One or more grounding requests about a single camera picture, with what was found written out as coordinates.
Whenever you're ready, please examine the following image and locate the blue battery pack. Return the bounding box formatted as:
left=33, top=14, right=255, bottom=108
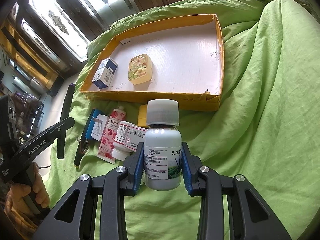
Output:
left=85, top=108, right=103, bottom=140

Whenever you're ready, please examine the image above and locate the white power adapter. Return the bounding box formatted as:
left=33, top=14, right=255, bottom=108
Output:
left=91, top=114, right=109, bottom=141

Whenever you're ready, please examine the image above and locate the blue white medicine box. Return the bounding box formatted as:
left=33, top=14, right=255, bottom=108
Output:
left=92, top=57, right=118, bottom=89

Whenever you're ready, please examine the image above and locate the rose hand cream tube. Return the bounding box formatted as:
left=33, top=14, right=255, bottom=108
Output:
left=97, top=106, right=126, bottom=164

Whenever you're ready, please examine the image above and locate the white bottle red label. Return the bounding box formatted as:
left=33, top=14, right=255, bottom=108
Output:
left=112, top=121, right=135, bottom=161

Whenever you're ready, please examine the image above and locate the yellow cartoon timer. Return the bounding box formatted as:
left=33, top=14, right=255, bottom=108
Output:
left=128, top=54, right=152, bottom=85

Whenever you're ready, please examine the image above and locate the white red ointment box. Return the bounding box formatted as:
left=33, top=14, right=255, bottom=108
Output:
left=124, top=125, right=147, bottom=152

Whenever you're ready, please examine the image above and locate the yellow round jar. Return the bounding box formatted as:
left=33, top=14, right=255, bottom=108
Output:
left=137, top=105, right=148, bottom=128

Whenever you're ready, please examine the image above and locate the grey white medicine bottle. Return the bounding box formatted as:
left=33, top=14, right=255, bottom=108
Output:
left=144, top=99, right=182, bottom=191

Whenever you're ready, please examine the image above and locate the plaid yellow sleeve forearm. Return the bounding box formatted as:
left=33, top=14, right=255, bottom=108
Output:
left=4, top=201, right=39, bottom=239

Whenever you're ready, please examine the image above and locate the person's left hand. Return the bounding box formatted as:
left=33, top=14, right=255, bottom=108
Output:
left=6, top=163, right=50, bottom=224

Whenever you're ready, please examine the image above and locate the green bed sheet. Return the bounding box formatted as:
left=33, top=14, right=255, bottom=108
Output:
left=45, top=0, right=319, bottom=239

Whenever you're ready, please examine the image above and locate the yellow cardboard tray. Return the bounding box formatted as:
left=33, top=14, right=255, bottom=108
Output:
left=80, top=14, right=225, bottom=112

